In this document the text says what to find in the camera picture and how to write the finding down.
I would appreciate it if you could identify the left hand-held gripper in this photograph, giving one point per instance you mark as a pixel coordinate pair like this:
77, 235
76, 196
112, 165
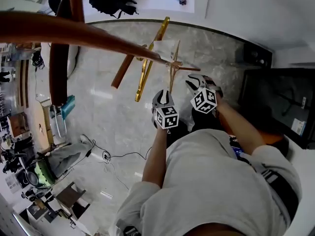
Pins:
167, 117

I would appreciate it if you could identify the brown wooden stool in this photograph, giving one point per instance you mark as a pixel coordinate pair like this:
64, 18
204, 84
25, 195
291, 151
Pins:
70, 198

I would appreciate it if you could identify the brown wooden coat rack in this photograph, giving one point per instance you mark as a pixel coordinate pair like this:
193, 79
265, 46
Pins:
73, 33

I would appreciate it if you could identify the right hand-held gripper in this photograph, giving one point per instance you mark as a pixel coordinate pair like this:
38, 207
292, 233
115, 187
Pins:
205, 99

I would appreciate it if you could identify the gold metal hanger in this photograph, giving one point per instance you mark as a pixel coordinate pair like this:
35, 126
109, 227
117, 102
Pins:
138, 96

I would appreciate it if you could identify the black clip-on device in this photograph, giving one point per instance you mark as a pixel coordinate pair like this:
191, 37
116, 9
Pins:
131, 231

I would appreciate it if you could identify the person's right forearm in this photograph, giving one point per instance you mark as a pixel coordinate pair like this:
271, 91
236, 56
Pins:
241, 126

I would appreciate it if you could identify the white paper sheet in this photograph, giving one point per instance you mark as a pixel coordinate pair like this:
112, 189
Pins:
163, 48

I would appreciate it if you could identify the small wooden table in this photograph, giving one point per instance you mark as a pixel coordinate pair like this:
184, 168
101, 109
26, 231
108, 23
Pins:
40, 124

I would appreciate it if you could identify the person's black trousers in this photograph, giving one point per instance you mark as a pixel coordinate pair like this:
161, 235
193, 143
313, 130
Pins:
204, 122

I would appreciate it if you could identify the light wooden hanger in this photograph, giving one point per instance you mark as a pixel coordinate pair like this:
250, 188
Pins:
171, 82

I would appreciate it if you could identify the small lit screen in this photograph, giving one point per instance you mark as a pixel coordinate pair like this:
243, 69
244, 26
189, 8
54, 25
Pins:
236, 147

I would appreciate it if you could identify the person's grey t-shirt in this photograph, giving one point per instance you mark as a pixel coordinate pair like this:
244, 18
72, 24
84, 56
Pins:
206, 185

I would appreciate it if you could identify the black glass cabinet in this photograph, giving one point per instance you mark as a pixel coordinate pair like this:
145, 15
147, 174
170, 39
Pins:
275, 99

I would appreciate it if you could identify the small black bin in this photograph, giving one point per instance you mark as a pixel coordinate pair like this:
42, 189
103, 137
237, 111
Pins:
253, 54

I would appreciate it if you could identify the small black backpack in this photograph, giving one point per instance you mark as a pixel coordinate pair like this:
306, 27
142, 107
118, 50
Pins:
55, 1

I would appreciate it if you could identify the white power strip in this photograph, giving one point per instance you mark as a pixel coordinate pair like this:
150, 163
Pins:
106, 156

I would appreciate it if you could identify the teal bag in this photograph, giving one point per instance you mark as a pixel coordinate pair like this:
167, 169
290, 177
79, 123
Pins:
67, 107

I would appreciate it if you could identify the black power adapter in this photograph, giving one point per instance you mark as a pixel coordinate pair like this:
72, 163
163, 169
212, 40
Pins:
88, 154

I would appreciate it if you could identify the person's left forearm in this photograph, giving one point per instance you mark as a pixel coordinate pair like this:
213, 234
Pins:
155, 158

